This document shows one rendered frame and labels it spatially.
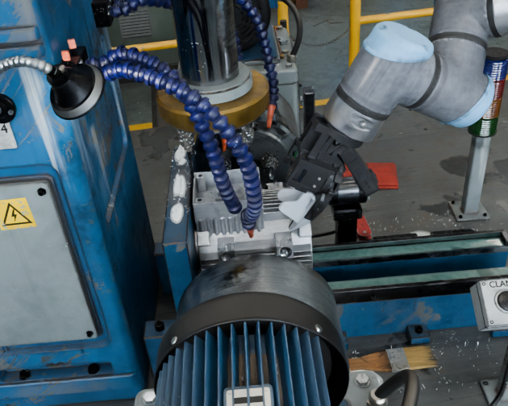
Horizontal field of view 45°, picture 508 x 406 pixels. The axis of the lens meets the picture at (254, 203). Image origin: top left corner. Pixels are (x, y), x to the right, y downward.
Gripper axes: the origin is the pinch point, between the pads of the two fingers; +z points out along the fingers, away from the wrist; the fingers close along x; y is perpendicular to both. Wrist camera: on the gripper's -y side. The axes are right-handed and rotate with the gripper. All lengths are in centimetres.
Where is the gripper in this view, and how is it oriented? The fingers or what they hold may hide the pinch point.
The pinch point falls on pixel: (297, 224)
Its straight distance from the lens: 106.2
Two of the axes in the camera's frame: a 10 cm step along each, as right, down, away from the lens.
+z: -4.4, 7.4, 5.1
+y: -9.0, -3.3, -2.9
